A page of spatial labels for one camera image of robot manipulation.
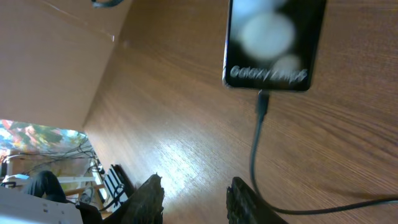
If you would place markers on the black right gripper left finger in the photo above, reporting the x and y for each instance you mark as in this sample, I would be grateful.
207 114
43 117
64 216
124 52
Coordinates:
144 206

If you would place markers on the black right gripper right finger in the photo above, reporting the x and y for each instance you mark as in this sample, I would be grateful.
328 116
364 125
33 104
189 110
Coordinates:
244 207

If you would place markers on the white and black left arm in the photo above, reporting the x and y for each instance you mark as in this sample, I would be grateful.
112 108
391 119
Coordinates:
42 200

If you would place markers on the black Galaxy flip phone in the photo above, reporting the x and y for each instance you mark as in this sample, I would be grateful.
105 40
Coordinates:
272 44

